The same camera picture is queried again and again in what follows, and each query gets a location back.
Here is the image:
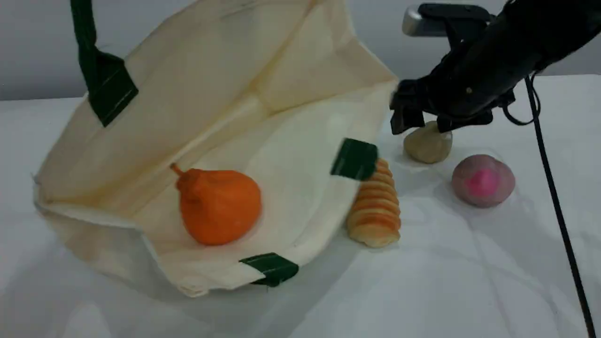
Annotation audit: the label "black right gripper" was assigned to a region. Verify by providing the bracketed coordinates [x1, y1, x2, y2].
[390, 40, 517, 135]

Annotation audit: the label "beige toy potato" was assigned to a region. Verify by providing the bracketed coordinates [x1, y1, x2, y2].
[404, 121, 453, 164]

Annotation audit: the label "cream canvas bag green handles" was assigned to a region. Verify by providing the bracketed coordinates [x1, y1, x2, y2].
[33, 0, 400, 297]

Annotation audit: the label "orange toy fruit with stem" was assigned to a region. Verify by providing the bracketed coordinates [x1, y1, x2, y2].
[170, 163, 262, 246]

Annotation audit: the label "pink round toy fruit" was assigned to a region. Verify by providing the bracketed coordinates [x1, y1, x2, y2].
[451, 154, 516, 209]

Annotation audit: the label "ridged golden bread roll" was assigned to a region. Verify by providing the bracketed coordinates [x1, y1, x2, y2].
[347, 158, 402, 248]

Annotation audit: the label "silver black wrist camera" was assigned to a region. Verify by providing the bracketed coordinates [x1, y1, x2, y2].
[402, 4, 493, 47]

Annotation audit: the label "black cable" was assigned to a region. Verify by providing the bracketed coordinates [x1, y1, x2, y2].
[502, 75, 597, 338]

